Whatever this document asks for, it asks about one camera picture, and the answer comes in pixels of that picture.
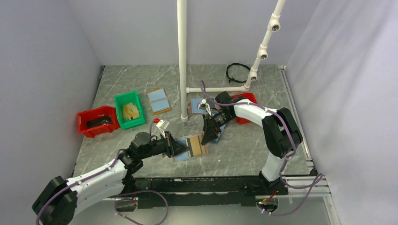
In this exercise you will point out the right red plastic bin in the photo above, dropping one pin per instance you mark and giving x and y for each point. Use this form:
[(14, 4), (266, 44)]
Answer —
[(247, 95)]

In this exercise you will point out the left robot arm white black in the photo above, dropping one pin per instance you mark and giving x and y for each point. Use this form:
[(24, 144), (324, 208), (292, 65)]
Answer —
[(62, 199)]

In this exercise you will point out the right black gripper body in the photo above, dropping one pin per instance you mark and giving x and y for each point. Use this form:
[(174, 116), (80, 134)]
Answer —
[(220, 119)]

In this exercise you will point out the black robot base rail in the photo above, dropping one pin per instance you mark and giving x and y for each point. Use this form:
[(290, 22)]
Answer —
[(201, 191)]

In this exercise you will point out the brown blue card holder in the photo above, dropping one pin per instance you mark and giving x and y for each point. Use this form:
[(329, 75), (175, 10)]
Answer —
[(185, 155)]

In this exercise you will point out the gold cards in green bin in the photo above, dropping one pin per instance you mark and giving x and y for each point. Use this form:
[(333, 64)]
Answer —
[(130, 111)]

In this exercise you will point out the red plastic bin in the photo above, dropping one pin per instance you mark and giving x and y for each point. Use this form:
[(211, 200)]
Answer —
[(247, 95), (83, 117)]

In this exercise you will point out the gold credit card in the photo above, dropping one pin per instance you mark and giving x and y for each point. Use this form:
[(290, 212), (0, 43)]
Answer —
[(195, 146)]

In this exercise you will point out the white pvc pipe frame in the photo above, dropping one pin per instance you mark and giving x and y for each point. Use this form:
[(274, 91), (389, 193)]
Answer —
[(262, 54)]

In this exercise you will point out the green plastic bin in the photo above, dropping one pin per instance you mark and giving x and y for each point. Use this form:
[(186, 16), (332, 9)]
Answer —
[(123, 99)]

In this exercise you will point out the open empty blue card holder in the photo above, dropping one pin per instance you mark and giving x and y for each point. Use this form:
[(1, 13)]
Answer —
[(158, 101)]

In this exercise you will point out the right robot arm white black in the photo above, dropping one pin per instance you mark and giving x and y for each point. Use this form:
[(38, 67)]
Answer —
[(281, 132)]

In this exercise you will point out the card holder with black card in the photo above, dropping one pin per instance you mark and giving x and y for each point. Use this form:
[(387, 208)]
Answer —
[(195, 110)]

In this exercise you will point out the left red plastic bin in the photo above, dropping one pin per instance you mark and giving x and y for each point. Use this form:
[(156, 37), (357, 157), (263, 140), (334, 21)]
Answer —
[(83, 117)]

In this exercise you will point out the black cards in left bin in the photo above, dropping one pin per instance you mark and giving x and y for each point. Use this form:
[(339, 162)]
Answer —
[(100, 121)]

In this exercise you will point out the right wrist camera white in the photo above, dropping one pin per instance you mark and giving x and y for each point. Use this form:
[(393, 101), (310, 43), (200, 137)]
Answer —
[(204, 105)]

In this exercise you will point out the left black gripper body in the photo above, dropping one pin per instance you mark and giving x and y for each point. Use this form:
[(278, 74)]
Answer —
[(162, 145)]

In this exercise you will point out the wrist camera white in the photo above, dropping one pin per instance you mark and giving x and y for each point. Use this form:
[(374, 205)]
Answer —
[(161, 125), (204, 105)]

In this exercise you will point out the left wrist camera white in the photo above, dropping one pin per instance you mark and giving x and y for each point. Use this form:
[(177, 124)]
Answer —
[(161, 125)]

